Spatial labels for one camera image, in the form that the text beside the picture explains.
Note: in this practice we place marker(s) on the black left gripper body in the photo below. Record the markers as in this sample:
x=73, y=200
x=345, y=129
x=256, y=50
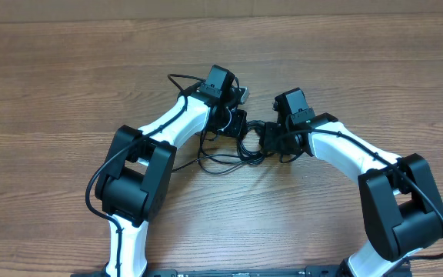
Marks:
x=238, y=124

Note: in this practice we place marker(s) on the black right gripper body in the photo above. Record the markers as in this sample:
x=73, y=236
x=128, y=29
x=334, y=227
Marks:
x=269, y=135

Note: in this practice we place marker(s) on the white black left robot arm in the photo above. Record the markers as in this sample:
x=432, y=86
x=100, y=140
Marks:
x=129, y=188

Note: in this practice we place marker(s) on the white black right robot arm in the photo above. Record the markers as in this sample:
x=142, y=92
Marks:
x=401, y=206

